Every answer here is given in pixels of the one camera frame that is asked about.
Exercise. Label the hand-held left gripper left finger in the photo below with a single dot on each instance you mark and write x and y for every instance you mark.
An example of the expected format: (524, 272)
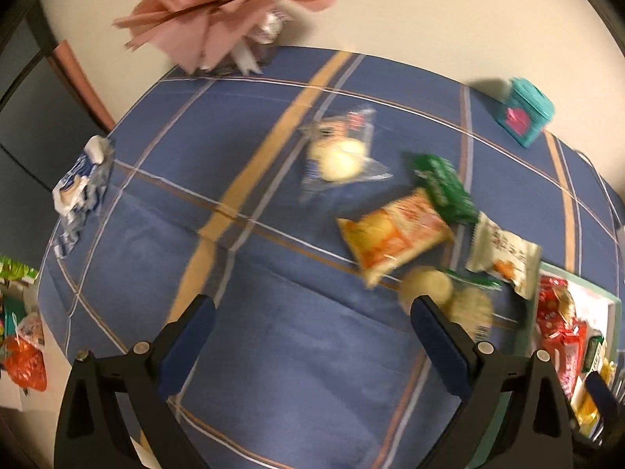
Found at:
(188, 351)

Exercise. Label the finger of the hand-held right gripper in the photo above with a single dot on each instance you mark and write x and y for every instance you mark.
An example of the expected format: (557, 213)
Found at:
(603, 403)

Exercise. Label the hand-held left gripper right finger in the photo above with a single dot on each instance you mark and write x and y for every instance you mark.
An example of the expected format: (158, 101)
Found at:
(442, 351)

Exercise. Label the yellow clear snack packet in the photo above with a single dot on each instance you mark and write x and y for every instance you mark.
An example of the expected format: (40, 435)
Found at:
(586, 410)

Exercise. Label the white green corn snack packet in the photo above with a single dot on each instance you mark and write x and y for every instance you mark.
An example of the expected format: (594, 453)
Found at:
(594, 351)

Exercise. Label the long red snack packet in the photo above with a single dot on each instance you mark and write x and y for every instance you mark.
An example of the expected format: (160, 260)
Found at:
(569, 351)

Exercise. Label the round cookie packet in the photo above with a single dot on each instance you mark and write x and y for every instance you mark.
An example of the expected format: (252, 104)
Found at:
(429, 283)

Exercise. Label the white tray with teal rim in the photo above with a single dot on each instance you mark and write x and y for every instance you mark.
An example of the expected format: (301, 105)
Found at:
(595, 303)

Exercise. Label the small red snack packet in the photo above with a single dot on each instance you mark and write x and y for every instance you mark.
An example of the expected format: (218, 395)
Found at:
(549, 303)

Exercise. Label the cream snack packet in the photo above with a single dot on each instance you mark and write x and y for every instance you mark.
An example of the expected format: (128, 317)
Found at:
(503, 254)

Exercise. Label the orange yellow snack packet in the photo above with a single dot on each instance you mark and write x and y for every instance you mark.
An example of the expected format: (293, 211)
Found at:
(390, 234)

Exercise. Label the blue plaid tablecloth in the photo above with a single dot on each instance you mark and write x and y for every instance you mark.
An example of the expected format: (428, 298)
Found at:
(293, 376)

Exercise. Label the orange red plastic bag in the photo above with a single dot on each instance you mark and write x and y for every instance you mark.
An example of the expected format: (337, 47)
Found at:
(27, 366)

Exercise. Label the green printed bag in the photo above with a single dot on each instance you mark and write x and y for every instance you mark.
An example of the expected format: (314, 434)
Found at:
(14, 273)

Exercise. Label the blue white snack packet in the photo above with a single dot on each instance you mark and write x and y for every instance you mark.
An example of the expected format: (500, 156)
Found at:
(80, 180)

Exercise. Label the clear round pastry packet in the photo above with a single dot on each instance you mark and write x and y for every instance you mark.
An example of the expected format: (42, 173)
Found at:
(339, 161)

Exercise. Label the teal house-shaped box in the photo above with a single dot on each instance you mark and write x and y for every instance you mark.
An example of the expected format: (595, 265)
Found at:
(522, 112)

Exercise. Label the dark cabinet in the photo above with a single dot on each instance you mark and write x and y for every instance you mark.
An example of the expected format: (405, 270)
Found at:
(39, 122)

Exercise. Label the pink flower bouquet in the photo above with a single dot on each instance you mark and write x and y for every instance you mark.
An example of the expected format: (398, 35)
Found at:
(205, 24)

